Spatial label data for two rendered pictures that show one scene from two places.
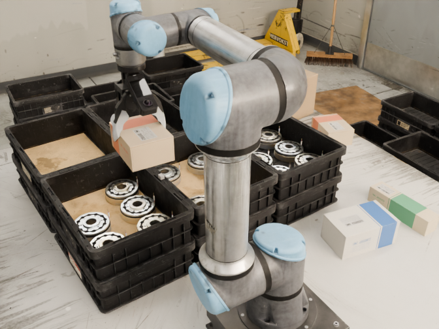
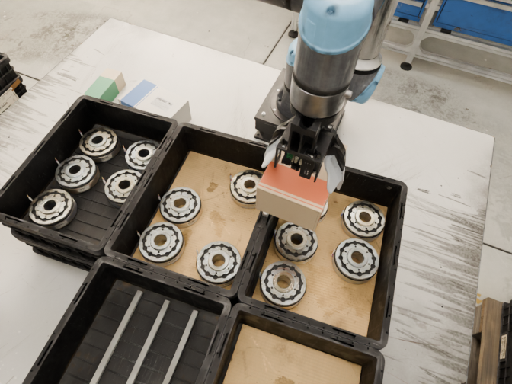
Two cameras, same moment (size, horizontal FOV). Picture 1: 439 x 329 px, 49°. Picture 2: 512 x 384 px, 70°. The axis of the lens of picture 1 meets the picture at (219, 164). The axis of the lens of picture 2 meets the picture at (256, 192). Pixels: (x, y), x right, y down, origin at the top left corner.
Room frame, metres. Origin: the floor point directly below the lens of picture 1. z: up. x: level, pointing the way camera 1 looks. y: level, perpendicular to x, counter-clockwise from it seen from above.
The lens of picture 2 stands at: (1.47, 0.47, 1.66)
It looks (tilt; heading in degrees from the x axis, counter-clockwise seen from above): 58 degrees down; 231
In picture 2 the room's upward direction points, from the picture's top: 3 degrees clockwise
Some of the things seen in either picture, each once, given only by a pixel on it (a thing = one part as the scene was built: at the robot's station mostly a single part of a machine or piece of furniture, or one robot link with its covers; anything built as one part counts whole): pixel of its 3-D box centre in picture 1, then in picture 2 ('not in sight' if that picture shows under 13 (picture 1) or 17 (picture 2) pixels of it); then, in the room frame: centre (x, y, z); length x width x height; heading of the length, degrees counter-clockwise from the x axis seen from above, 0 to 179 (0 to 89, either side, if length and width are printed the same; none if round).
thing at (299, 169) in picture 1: (275, 138); (91, 164); (1.46, -0.19, 0.92); 0.40 x 0.30 x 0.02; 35
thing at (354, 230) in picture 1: (359, 228); (155, 109); (1.18, -0.44, 0.74); 0.20 x 0.12 x 0.09; 113
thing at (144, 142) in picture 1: (141, 141); (301, 177); (1.15, 0.21, 1.08); 0.16 x 0.12 x 0.07; 30
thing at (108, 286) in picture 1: (120, 239); not in sight; (1.11, 0.30, 0.76); 0.40 x 0.30 x 0.12; 35
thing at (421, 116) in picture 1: (416, 132); not in sight; (2.64, -1.22, 0.31); 0.40 x 0.30 x 0.34; 30
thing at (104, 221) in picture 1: (91, 223); (356, 258); (1.07, 0.36, 0.86); 0.10 x 0.10 x 0.01
